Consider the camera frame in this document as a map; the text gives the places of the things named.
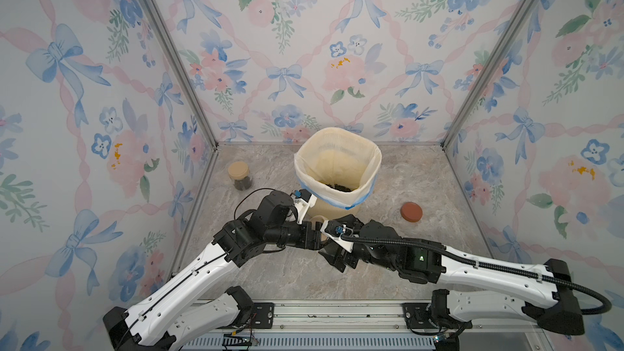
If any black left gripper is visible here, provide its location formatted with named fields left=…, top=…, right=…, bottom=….
left=266, top=218, right=331, bottom=247

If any red jar lid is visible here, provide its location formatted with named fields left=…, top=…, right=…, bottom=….
left=400, top=201, right=423, bottom=223

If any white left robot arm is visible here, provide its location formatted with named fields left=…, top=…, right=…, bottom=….
left=103, top=189, right=321, bottom=350

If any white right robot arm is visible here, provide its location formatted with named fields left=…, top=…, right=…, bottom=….
left=315, top=214, right=585, bottom=336

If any cream ribbed trash bin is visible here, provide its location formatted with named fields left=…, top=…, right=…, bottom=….
left=306, top=186, right=371, bottom=219

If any translucent bin liner blue band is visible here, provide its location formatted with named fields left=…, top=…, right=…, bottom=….
left=294, top=127, right=382, bottom=206

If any glass jar light wood lid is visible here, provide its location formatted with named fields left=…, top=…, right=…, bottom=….
left=227, top=161, right=253, bottom=191

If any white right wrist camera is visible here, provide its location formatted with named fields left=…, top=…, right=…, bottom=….
left=323, top=220, right=355, bottom=253

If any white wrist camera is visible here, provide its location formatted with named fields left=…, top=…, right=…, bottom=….
left=292, top=188, right=317, bottom=224
left=323, top=220, right=355, bottom=253

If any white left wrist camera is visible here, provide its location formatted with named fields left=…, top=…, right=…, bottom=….
left=292, top=188, right=317, bottom=224

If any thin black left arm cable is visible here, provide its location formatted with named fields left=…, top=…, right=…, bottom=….
left=232, top=187, right=281, bottom=220

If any aluminium mounting rail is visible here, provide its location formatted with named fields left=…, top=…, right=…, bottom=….
left=128, top=299, right=552, bottom=351

